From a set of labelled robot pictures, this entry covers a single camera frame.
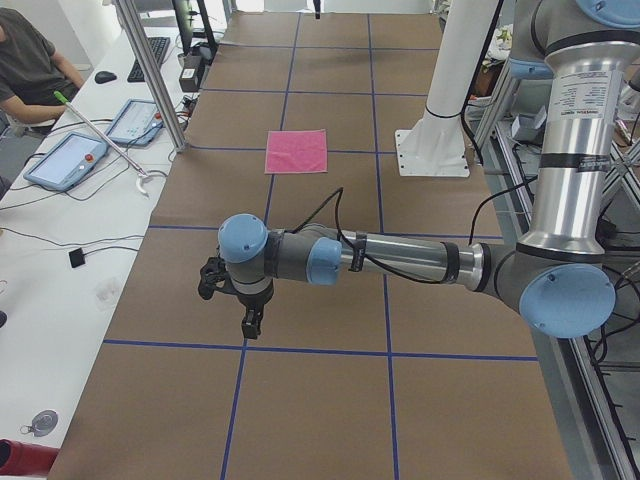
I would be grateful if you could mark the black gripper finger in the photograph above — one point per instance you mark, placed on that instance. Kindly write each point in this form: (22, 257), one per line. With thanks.
(259, 318)
(248, 326)

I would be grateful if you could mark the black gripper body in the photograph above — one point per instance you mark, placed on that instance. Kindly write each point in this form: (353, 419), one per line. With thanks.
(253, 302)

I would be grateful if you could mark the pink towel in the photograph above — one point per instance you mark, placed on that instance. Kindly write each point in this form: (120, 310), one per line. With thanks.
(296, 152)

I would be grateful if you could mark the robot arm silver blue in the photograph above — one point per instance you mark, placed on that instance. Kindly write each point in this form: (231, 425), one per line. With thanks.
(587, 45)

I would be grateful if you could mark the reacher grabber stick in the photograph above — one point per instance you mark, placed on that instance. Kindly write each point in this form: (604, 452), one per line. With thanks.
(143, 175)

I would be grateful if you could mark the small black square puck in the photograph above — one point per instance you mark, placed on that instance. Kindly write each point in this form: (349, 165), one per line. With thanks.
(77, 257)

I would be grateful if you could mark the far teach pendant tablet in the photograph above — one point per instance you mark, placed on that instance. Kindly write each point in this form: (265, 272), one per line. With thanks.
(136, 124)

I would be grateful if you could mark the teach pendant tablet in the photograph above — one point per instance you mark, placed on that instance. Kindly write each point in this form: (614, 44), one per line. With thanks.
(136, 124)
(67, 163)

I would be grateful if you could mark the near teach pendant tablet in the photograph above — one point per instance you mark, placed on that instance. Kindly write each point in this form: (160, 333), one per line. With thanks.
(67, 163)

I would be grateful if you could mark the black box with label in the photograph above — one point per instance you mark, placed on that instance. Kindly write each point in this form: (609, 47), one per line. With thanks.
(193, 68)

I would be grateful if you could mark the red bottle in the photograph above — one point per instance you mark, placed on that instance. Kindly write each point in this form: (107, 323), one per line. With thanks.
(26, 459)

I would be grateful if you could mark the black computer mouse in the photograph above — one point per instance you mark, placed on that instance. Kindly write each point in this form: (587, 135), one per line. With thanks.
(102, 77)

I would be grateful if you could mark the black monitor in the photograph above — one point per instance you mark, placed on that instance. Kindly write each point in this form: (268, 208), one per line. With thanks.
(184, 15)

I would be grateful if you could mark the person in grey shirt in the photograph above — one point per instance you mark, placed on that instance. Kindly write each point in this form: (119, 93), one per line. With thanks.
(32, 70)

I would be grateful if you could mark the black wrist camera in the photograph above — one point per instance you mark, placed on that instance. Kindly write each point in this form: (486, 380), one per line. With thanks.
(214, 277)

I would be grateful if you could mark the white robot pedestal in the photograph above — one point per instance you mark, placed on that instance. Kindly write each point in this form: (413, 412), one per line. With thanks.
(435, 146)

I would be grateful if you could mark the aluminium frame post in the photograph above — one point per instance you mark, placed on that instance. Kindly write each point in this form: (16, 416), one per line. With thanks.
(138, 40)

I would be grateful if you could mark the aluminium frame cage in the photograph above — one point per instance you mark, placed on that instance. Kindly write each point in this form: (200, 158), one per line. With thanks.
(596, 404)

